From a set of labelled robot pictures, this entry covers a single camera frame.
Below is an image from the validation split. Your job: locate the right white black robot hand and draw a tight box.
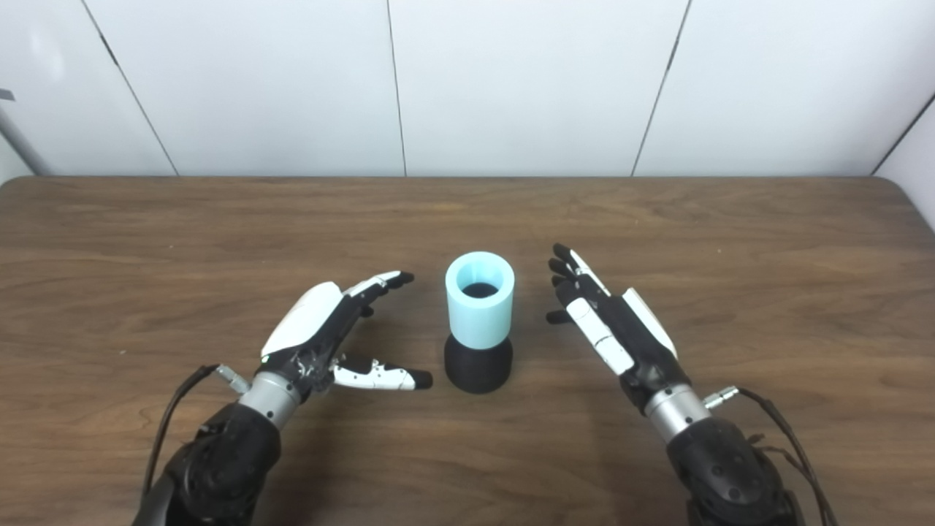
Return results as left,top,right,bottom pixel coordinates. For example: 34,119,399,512
546,243,693,413

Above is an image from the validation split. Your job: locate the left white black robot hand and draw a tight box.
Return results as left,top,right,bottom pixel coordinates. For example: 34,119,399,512
260,270,434,399

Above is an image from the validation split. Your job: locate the light-blue hose piece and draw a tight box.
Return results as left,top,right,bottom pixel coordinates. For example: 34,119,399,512
445,251,516,350

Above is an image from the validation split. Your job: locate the black nozzle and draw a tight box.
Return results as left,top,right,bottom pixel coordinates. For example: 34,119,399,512
443,281,514,395

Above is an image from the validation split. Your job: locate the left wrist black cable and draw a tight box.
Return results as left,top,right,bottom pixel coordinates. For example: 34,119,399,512
139,363,253,512

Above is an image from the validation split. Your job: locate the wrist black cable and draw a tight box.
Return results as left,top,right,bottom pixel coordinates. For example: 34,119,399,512
703,386,839,526
139,363,253,512

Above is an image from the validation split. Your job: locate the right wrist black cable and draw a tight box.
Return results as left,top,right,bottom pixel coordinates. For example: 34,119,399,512
703,386,839,526

